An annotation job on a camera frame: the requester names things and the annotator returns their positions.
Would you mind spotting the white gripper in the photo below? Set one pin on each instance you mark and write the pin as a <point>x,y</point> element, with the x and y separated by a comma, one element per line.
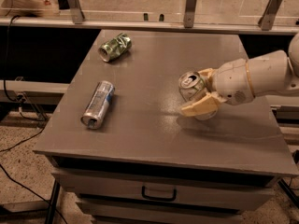
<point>232,80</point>

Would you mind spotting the white 7up can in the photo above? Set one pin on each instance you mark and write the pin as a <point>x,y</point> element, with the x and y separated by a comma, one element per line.
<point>192,87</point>

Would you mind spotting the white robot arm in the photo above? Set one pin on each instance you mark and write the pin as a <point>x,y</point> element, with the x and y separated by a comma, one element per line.
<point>275,73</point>

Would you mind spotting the crushed green can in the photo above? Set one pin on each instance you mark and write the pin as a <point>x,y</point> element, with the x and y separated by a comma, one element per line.
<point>115,47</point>

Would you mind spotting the silver blue energy drink can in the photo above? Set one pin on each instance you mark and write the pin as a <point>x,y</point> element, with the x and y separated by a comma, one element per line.
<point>96,109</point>

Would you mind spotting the grey drawer cabinet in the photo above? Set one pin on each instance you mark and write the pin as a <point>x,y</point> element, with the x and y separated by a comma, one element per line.
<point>220,167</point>

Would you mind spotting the white bag on shelf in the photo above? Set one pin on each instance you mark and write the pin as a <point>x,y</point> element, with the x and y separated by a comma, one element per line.
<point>38,8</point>

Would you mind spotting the black drawer handle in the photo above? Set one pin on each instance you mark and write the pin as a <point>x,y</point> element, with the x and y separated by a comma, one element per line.
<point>158,194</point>

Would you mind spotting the metal rail frame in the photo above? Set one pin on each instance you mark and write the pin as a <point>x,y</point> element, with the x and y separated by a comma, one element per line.
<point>258,17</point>

